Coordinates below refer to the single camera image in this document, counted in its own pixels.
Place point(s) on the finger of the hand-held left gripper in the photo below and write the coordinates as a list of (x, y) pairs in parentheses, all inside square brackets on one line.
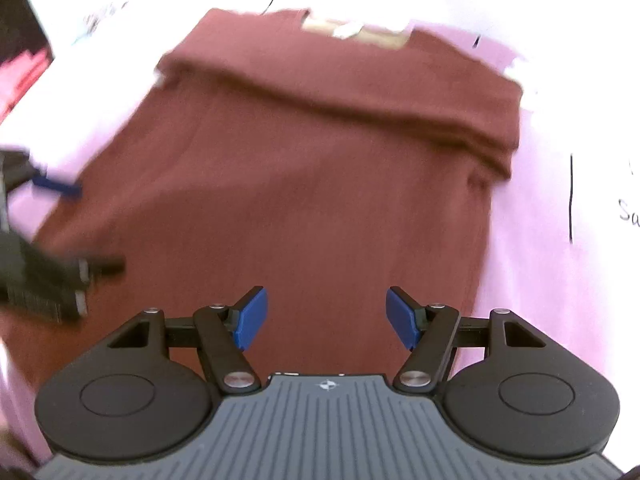
[(102, 265), (57, 185)]

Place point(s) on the reddish brown sweater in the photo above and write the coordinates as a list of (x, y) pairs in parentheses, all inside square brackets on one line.
[(300, 185)]

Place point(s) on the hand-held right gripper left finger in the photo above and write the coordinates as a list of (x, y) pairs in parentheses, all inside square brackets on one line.
[(250, 317)]

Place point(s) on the pink floral bed sheet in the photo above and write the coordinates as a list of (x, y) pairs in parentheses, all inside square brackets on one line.
[(560, 200)]

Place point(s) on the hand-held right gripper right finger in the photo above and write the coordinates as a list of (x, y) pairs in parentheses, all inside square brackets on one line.
[(402, 317)]

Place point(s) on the red cloth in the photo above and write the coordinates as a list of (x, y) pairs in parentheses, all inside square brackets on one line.
[(22, 82)]

